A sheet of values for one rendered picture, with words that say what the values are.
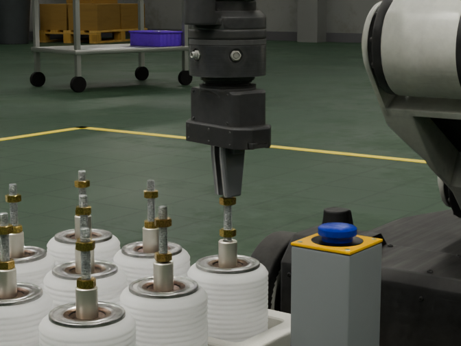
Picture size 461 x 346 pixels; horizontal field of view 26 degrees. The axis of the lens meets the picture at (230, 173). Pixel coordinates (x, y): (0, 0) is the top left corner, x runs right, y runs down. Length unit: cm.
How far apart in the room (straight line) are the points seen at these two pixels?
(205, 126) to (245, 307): 21
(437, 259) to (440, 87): 28
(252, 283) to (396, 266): 33
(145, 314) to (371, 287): 24
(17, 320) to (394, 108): 62
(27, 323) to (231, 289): 24
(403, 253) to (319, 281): 49
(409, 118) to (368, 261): 41
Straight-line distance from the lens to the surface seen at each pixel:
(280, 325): 120
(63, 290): 113
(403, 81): 133
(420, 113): 139
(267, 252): 152
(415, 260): 146
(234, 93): 110
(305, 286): 103
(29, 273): 121
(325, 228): 103
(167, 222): 107
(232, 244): 117
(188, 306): 106
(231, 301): 115
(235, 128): 110
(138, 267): 121
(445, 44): 128
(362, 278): 103
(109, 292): 114
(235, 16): 110
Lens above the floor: 56
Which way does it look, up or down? 10 degrees down
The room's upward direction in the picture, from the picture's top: straight up
